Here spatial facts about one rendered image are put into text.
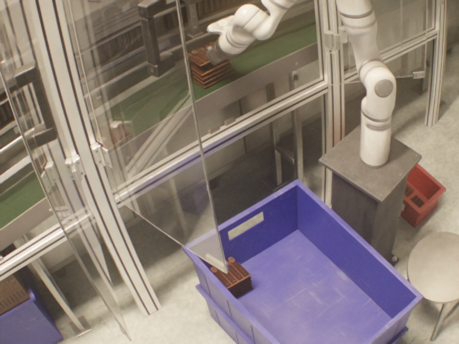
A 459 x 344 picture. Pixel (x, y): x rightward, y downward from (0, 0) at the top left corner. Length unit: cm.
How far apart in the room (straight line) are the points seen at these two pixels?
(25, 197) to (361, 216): 101
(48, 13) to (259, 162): 148
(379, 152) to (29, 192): 101
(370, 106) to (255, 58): 47
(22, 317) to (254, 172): 125
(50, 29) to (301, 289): 109
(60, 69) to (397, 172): 97
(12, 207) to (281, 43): 103
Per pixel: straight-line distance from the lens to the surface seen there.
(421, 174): 218
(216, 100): 159
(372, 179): 150
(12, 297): 170
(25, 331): 186
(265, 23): 125
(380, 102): 137
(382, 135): 145
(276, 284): 167
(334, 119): 188
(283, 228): 174
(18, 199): 154
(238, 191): 223
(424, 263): 171
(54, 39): 115
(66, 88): 122
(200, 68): 158
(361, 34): 125
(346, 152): 157
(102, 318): 197
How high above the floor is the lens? 162
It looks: 45 degrees down
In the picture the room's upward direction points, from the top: 7 degrees counter-clockwise
